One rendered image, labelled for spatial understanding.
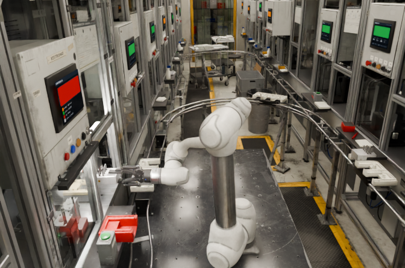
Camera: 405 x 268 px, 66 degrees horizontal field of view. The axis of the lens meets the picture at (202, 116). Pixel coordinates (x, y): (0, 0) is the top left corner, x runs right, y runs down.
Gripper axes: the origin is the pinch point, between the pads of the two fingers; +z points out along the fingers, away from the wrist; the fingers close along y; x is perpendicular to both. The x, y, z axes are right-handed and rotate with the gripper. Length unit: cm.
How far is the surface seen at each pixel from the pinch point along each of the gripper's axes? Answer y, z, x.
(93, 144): 33.3, -0.5, 27.5
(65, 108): 57, 1, 46
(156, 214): -35.1, -19.9, -11.1
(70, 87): 62, 1, 38
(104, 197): -12.8, 6.7, 2.2
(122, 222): -9.1, -9.7, 27.9
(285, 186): -98, -139, -136
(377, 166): -12, -167, -32
